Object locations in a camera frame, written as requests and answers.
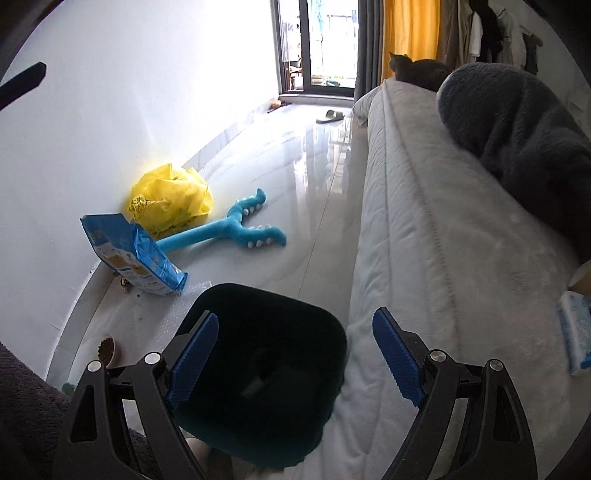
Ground beige hanging coat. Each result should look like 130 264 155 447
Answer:
438 0 485 65

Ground blue pet food bag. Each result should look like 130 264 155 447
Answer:
79 212 188 296

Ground yellow plastic bag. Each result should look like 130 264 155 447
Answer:
127 163 215 238

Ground yellow curtain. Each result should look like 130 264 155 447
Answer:
379 0 443 84

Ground cardboard box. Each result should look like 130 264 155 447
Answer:
567 261 591 296

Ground green hanging garment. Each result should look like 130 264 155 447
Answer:
522 28 546 77

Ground dark fuzzy clothing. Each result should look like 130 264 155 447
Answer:
0 342 153 480

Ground blue plush toy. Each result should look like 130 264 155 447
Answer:
154 188 288 254

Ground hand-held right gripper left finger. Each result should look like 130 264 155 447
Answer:
53 310 220 480

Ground grey cat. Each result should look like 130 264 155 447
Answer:
389 52 455 90

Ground dark grey fleece blanket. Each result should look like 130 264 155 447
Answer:
436 62 591 264

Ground blue white tissue pack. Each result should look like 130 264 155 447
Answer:
556 291 591 377

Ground grey curtain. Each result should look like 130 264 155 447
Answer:
353 0 393 100

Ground white quilted bed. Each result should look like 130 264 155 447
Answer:
323 78 591 480

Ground black hanging garment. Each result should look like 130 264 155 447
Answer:
468 0 505 63

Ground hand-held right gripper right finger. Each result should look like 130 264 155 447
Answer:
372 307 539 480

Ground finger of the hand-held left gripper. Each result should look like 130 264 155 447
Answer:
0 61 47 112

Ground pet food bowl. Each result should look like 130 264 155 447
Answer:
96 337 122 370

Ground black framed glass door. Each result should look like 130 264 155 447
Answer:
272 0 361 97

